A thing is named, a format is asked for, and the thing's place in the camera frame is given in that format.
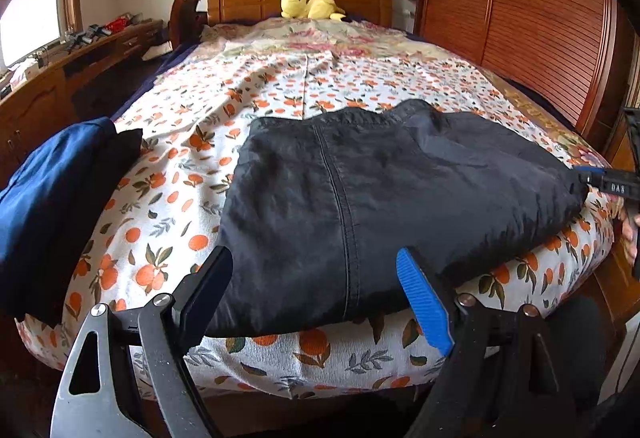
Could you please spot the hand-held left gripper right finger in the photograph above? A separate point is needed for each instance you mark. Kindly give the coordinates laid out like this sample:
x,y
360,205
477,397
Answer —
x,y
425,303

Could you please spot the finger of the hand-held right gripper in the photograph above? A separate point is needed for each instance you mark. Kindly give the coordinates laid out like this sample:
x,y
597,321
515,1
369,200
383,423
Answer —
x,y
582,171

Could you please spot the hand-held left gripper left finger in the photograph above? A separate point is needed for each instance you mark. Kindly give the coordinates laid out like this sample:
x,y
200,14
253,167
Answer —
x,y
207,293

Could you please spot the black jacket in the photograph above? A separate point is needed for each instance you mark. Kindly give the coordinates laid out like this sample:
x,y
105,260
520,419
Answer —
x,y
360,213

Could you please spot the person's right hand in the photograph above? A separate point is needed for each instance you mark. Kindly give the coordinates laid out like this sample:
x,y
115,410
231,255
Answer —
x,y
629,238

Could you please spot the orange fruit print bed sheet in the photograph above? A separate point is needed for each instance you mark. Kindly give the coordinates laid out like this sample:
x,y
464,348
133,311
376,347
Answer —
x,y
185,178

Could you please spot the black folded cloth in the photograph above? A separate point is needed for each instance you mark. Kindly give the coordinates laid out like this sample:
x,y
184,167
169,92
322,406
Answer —
x,y
95,198

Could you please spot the wooden slatted wardrobe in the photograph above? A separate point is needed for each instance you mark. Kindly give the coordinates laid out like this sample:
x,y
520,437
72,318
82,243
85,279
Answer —
x,y
525,7

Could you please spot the dark blue folded cloth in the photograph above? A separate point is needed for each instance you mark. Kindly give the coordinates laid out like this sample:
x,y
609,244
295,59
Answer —
x,y
45,198

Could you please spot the white paper sheet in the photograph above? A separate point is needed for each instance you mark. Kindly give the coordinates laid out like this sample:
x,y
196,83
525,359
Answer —
x,y
157,51

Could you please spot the wooden desk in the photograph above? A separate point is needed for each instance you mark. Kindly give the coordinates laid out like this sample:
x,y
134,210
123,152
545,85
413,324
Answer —
x,y
55,92

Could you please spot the wooden chair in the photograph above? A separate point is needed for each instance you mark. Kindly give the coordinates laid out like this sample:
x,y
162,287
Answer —
x,y
186,20

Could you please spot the pink floral blanket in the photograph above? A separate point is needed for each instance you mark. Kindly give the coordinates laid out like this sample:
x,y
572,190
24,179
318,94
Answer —
x,y
320,35

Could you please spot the red item on desk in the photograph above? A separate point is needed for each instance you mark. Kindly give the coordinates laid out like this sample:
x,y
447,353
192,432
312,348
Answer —
x,y
117,23

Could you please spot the yellow plush toy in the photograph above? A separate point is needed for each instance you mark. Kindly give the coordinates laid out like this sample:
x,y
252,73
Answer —
x,y
307,3

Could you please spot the window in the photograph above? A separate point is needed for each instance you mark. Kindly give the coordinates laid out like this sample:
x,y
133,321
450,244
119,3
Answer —
x,y
27,12

